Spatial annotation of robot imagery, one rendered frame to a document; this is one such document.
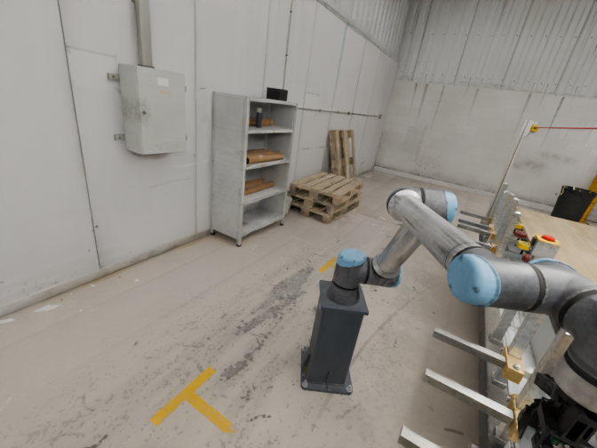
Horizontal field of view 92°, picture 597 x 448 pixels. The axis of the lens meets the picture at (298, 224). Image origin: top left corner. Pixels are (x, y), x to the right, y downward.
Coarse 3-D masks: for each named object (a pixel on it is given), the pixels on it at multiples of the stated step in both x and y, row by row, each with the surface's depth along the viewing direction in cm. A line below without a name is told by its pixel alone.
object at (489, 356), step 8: (432, 336) 113; (440, 336) 111; (448, 336) 110; (456, 336) 111; (456, 344) 109; (464, 344) 107; (472, 344) 108; (472, 352) 107; (480, 352) 105; (488, 352) 105; (488, 360) 105; (496, 360) 103; (504, 360) 102; (528, 368) 100; (528, 376) 99
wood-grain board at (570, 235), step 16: (528, 224) 239; (544, 224) 245; (560, 224) 252; (576, 224) 259; (528, 240) 208; (560, 240) 212; (576, 240) 217; (592, 240) 222; (560, 256) 183; (576, 256) 187; (592, 256) 191; (592, 272) 167
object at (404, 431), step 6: (402, 426) 74; (402, 432) 72; (408, 432) 72; (414, 432) 72; (402, 438) 71; (408, 438) 71; (414, 438) 71; (420, 438) 71; (402, 444) 72; (408, 444) 71; (414, 444) 70; (420, 444) 70; (426, 444) 70; (432, 444) 70
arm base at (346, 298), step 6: (330, 282) 165; (330, 288) 161; (336, 288) 158; (342, 288) 155; (354, 288) 156; (330, 294) 159; (336, 294) 157; (342, 294) 156; (348, 294) 156; (354, 294) 157; (336, 300) 157; (342, 300) 156; (348, 300) 156; (354, 300) 158
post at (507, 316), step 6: (534, 258) 114; (540, 258) 113; (504, 312) 126; (510, 312) 124; (516, 312) 122; (504, 318) 125; (510, 318) 124; (498, 324) 127; (504, 324) 126; (498, 330) 128; (504, 330) 127; (492, 336) 130; (498, 336) 129; (492, 342) 130; (498, 342) 129
